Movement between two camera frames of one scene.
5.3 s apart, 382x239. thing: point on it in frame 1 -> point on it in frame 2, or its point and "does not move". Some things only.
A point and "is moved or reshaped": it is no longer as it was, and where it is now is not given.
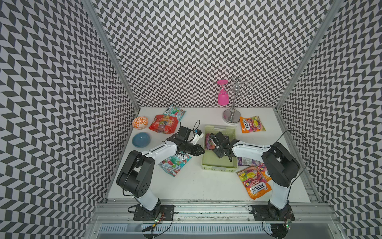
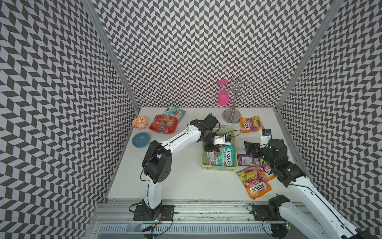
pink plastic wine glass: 223,97 does not move
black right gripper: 218,153 -> 256,147
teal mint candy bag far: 175,111 does not move
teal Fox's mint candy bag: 172,165 is moved or reshaped
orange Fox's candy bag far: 251,124 does not move
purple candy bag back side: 246,161 does not move
